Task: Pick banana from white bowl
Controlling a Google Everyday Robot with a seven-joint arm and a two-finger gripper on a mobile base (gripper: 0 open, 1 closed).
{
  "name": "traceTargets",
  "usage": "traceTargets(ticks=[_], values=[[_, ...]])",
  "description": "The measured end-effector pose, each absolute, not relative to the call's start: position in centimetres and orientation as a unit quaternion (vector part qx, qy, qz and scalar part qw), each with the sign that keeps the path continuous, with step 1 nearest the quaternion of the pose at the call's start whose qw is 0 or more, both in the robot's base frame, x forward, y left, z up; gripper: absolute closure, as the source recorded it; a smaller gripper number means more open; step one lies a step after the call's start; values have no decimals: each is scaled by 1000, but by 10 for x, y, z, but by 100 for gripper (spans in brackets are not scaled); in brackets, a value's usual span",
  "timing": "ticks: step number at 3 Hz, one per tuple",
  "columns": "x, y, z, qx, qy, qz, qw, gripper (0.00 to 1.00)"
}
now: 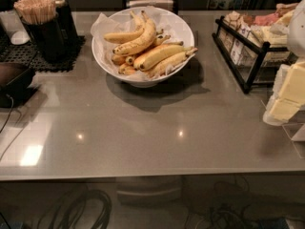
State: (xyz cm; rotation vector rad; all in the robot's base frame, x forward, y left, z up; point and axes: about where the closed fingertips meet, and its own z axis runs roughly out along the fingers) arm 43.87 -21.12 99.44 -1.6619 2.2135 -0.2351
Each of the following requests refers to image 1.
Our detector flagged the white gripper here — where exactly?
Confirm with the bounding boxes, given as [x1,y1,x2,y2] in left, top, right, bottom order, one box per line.
[263,61,305,126]

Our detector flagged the large top yellow banana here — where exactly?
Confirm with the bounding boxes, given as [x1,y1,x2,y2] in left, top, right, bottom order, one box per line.
[112,10,156,56]

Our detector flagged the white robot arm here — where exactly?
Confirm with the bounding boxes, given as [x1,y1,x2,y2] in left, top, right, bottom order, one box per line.
[263,0,305,126]

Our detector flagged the lower right yellow banana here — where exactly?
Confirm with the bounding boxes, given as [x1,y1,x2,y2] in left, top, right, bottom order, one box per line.
[146,48,197,78]

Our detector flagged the white ceramic bowl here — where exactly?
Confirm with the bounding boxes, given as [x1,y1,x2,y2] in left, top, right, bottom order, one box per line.
[91,6,195,89]

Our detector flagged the white paper bowl liner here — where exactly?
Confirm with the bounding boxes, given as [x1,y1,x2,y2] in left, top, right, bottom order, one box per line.
[90,5,196,82]

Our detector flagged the middle long yellow banana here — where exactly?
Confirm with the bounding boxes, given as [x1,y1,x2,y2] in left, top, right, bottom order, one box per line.
[133,44,193,71]

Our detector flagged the short centre yellow banana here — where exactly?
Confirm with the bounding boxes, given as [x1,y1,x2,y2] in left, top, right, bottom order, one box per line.
[126,54,137,65]

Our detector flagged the small lower left banana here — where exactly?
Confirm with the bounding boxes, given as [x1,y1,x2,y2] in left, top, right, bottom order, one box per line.
[118,63,136,75]

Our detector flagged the small left yellow banana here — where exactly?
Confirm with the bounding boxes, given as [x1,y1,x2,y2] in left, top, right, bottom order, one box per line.
[112,54,126,66]

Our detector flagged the upper left yellow banana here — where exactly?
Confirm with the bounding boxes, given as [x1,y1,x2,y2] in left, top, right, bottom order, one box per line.
[103,10,145,44]

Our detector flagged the clear acrylic holder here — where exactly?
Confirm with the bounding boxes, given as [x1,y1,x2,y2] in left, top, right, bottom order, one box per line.
[283,123,305,159]

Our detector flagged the dark bottle with cork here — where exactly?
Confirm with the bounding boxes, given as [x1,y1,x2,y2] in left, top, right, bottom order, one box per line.
[54,0,78,46]

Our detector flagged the black cup of stirrers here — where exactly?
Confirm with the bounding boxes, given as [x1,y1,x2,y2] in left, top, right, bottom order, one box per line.
[14,0,65,62]

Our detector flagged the black rubber mesh mat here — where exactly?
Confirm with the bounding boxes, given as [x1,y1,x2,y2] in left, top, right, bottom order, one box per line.
[0,35,86,73]

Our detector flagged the dark round appliance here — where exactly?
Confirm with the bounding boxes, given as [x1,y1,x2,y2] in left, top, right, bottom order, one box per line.
[0,62,35,108]

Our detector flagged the glass shaker white contents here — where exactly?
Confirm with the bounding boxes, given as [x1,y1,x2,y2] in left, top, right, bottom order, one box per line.
[0,0,30,45]

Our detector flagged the black wire condiment rack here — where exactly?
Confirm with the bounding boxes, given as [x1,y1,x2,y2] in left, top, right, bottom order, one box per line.
[213,16,297,94]

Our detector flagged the coiled black cables below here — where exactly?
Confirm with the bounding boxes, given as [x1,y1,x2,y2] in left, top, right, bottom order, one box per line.
[34,188,113,229]

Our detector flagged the thin black cable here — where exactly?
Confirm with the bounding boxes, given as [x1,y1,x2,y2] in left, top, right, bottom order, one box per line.
[0,94,30,162]

